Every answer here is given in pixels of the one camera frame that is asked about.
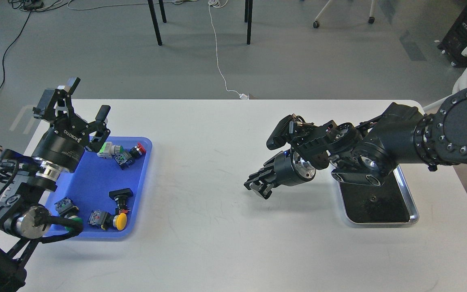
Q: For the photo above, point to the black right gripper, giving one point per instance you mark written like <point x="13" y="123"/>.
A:
<point x="285" y="168"/>

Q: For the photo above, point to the silver metal tray black mat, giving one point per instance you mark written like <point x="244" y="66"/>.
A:
<point x="395" y="208"/>

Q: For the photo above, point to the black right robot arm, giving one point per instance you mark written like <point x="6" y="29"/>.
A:
<point x="367" y="153"/>

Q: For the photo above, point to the blue plastic tray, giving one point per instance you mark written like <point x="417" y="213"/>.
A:
<point x="89" y="186"/>

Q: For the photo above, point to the black square push button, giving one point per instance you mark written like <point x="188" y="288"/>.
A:
<point x="120" y="197"/>

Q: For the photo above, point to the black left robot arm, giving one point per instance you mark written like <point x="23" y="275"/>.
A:
<point x="24" y="222"/>

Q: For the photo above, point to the small black gear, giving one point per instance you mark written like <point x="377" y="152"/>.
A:
<point x="374" y="199"/>

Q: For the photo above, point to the red push button switch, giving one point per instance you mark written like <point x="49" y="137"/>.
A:
<point x="125" y="158"/>

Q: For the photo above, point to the white chair base wheels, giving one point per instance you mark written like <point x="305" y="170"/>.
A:
<point x="331" y="11"/>

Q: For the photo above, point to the black table leg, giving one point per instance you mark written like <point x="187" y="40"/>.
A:
<point x="157" y="32"/>
<point x="248" y="14"/>

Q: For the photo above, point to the green white push button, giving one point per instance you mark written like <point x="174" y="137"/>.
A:
<point x="110" y="150"/>

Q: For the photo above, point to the black equipment cart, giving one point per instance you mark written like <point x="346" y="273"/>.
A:
<point x="455" y="41"/>

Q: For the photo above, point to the yellow push button switch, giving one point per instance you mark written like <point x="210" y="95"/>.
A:
<point x="105" y="220"/>

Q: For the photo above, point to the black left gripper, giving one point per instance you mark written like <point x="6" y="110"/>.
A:
<point x="60" y="150"/>

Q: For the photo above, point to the green round push button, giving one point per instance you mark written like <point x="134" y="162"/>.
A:
<point x="66" y="208"/>

